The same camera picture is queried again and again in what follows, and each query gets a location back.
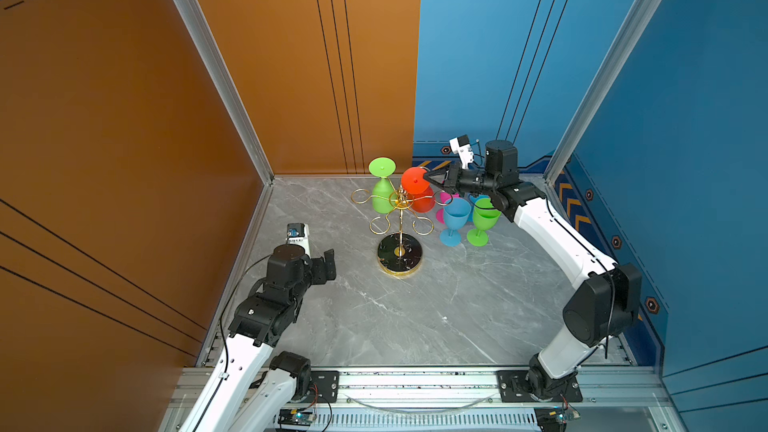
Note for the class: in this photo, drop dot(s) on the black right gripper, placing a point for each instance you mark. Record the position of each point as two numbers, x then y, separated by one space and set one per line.
445 170

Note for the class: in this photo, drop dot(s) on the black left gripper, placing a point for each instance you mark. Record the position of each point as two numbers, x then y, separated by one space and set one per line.
321 275

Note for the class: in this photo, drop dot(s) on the pink wine glass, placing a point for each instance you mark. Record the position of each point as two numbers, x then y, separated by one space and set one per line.
443 199

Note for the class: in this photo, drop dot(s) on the red wine glass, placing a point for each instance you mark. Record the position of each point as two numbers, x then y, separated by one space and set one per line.
419 189

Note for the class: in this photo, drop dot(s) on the blue wine glass front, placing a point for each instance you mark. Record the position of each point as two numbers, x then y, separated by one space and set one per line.
455 216

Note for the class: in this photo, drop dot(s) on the blue wine glass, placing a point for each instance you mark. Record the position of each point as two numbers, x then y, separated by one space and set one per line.
455 216
474 198

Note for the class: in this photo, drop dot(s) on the green wine glass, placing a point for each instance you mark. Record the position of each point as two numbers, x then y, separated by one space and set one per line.
484 217
383 168

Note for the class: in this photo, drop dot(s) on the green wine glass back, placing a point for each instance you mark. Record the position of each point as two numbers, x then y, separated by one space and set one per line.
383 168

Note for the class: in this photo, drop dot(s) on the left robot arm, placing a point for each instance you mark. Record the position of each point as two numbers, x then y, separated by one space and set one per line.
255 330

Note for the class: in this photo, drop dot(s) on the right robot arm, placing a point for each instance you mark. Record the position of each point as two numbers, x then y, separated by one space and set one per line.
606 297

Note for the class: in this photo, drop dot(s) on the gold wine glass rack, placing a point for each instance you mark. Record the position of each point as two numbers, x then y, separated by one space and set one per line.
399 253

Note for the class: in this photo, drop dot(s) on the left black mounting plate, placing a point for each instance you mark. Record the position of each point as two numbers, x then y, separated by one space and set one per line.
325 382

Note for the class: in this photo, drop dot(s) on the black mounting plate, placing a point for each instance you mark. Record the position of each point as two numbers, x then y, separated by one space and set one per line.
536 386
325 382

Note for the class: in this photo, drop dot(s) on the left green circuit board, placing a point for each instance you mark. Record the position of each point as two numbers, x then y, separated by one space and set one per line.
295 419

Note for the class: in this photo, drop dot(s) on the green circuit board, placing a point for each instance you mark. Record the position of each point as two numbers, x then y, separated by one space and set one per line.
295 419
555 419

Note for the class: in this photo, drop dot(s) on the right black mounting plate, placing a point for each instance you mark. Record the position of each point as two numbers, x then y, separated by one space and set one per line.
536 386

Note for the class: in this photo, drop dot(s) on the right green circuit board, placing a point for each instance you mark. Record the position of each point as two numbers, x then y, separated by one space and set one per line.
555 419

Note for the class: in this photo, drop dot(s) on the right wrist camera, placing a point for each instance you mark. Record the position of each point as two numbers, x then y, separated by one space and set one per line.
464 149

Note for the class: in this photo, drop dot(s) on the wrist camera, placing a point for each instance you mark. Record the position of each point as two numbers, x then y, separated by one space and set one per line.
464 149
298 234

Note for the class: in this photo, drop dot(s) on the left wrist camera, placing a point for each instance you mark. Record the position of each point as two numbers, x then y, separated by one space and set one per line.
298 234

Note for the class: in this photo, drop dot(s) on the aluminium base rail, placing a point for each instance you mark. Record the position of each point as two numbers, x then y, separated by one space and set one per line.
458 399

